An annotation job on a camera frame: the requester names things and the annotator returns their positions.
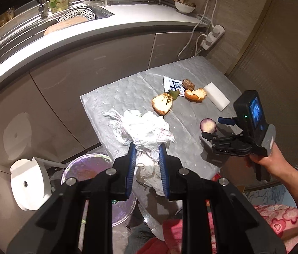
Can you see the purple vegetable slice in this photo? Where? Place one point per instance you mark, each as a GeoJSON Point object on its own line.
{"type": "Point", "coordinates": [208, 125]}

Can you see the person's right forearm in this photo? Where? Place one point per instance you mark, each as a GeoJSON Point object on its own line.
{"type": "Point", "coordinates": [295, 186]}

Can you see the person's right hand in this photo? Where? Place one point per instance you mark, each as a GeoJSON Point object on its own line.
{"type": "Point", "coordinates": [280, 164]}

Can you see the green leaf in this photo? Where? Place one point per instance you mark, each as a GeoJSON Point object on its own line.
{"type": "Point", "coordinates": [175, 95]}

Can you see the silver padded mat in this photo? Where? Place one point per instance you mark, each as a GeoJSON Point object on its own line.
{"type": "Point", "coordinates": [138, 90]}

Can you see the brown walnut shell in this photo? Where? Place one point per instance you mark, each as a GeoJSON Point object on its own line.
{"type": "Point", "coordinates": [188, 84]}

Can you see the bread-like peel with leaf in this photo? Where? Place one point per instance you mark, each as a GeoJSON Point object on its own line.
{"type": "Point", "coordinates": [162, 104]}

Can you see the blue white wipe packet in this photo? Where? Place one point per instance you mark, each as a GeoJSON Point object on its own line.
{"type": "Point", "coordinates": [171, 83]}

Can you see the white trash bin lid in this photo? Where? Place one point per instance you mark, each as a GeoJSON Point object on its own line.
{"type": "Point", "coordinates": [30, 185]}

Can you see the white tissue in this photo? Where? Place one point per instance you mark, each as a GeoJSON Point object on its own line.
{"type": "Point", "coordinates": [143, 129]}

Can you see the bin with clear bag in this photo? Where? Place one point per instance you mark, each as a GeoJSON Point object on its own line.
{"type": "Point", "coordinates": [85, 167]}

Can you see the steel strainer basket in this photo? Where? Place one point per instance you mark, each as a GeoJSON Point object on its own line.
{"type": "Point", "coordinates": [77, 13]}

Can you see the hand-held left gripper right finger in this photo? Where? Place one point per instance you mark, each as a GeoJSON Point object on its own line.
{"type": "Point", "coordinates": [164, 174]}

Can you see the round wooden board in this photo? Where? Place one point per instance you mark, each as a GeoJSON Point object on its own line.
{"type": "Point", "coordinates": [64, 26]}

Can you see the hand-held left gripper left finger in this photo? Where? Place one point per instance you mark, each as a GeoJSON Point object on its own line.
{"type": "Point", "coordinates": [130, 174]}

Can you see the white bowl with food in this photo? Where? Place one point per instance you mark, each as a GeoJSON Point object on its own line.
{"type": "Point", "coordinates": [185, 8]}

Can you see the steel kitchen sink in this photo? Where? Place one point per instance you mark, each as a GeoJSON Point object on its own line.
{"type": "Point", "coordinates": [19, 39]}

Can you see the orange peel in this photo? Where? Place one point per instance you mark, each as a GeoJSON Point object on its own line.
{"type": "Point", "coordinates": [195, 95]}

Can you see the white foam block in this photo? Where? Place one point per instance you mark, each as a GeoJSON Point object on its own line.
{"type": "Point", "coordinates": [216, 96]}

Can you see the white power strip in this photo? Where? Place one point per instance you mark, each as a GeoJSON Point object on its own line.
{"type": "Point", "coordinates": [212, 37]}

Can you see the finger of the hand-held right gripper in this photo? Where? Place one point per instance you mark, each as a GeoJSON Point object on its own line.
{"type": "Point", "coordinates": [227, 121]}
{"type": "Point", "coordinates": [228, 145]}

